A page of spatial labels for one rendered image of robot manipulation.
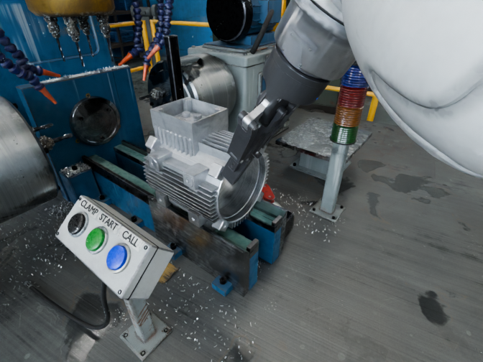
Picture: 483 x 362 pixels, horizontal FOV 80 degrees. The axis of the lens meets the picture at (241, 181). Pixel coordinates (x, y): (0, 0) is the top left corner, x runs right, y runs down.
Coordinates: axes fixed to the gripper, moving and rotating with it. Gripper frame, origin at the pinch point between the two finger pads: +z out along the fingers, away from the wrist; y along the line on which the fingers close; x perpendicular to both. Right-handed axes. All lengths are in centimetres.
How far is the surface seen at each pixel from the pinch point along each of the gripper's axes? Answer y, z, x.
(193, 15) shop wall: -452, 257, -403
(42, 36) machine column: -4, 24, -69
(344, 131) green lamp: -33.1, 0.4, 7.2
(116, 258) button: 22.0, 3.3, 0.6
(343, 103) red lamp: -33.1, -4.5, 2.7
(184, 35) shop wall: -447, 306, -409
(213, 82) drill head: -35, 19, -33
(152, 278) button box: 19.9, 4.8, 5.0
